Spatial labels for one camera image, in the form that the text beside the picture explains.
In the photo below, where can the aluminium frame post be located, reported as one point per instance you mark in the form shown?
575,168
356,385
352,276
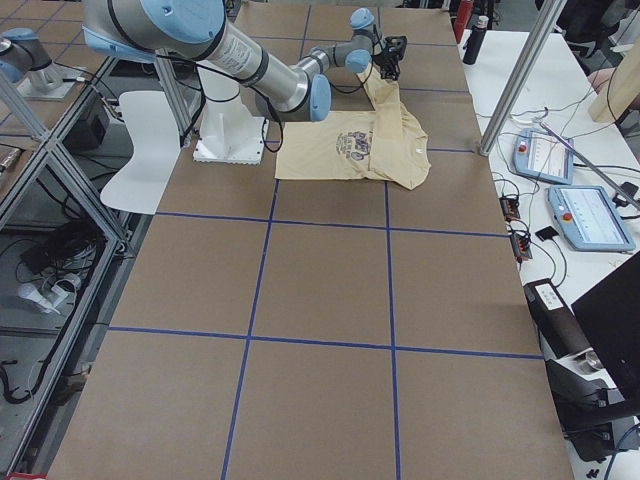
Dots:
535,41

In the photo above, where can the far blue teach pendant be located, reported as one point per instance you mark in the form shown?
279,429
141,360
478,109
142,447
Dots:
542,157

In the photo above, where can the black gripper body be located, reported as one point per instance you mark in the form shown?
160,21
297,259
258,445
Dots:
388,61

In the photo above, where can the red water bottle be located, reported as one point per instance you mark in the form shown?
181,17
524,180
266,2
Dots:
463,16

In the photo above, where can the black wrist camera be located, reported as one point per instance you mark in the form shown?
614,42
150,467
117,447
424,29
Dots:
394,45

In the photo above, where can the person in beige shirt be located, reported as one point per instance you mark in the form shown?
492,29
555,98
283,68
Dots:
599,79

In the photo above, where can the black monitor screen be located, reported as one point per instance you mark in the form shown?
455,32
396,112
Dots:
608,315

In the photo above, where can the black water bottle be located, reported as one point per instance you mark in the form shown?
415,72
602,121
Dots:
475,40

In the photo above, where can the near blue teach pendant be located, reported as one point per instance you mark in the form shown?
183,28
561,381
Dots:
588,219

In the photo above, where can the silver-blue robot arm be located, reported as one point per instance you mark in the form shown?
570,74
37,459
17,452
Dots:
198,31
366,46

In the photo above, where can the cream long-sleeve printed shirt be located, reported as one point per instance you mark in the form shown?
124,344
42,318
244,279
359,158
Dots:
386,143

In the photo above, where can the black box white label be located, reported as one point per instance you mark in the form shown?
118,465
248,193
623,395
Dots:
554,318

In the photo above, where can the blue teach pendant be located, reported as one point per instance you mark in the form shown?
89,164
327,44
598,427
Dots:
542,157
588,219

